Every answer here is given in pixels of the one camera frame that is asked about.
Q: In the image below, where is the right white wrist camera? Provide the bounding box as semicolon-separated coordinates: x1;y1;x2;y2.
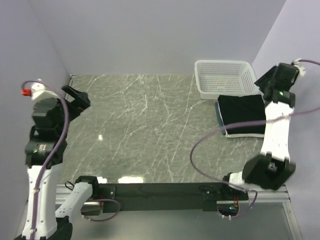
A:
291;58;307;78

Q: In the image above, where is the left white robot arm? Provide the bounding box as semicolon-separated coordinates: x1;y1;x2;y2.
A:
17;82;100;240

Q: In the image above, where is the black t shirt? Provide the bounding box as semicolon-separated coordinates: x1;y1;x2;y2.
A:
217;94;266;135

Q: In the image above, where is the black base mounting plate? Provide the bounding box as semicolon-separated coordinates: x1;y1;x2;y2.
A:
89;182;249;212

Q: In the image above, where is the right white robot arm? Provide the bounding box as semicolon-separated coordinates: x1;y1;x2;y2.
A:
219;61;306;200

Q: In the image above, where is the aluminium left side rail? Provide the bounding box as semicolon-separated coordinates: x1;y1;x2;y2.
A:
65;74;76;102

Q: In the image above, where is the aluminium front frame rail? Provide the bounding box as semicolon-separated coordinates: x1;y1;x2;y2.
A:
55;184;291;206

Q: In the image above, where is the white perforated plastic basket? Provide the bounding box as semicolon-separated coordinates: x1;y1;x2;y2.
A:
194;60;259;100

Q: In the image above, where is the folded white t shirt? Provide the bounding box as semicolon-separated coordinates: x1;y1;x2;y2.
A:
215;101;266;139

